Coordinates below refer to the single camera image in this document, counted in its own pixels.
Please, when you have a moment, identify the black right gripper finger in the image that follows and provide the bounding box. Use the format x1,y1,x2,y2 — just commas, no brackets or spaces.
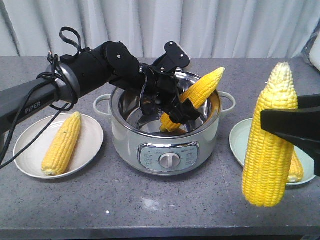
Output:
260,94,320,176

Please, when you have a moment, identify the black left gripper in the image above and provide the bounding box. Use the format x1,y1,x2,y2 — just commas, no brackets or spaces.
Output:
139,63,201,124

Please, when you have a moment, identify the yellow corn cob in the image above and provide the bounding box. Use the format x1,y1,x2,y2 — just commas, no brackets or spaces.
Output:
159,67,225,133
41,112,81,176
242,62,298,208
287,150,304,183

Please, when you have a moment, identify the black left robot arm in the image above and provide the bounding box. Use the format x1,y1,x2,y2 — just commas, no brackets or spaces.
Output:
0,41,200,133

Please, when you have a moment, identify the sage green electric pot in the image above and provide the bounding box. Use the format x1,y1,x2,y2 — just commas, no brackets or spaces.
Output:
93,88,236,176

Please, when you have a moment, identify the mint green plate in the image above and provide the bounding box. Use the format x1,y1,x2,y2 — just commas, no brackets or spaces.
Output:
229,118,316,186

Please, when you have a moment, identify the white pleated curtain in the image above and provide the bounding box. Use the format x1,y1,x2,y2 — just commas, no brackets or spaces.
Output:
0,0,320,58

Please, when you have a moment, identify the cream white plate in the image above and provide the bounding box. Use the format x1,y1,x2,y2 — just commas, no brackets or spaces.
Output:
14,113,104,179

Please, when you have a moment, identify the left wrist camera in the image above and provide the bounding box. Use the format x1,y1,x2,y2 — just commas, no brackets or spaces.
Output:
151,41,191,74

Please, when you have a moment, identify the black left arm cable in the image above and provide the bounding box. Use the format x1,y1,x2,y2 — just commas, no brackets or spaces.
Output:
0,26,87,170

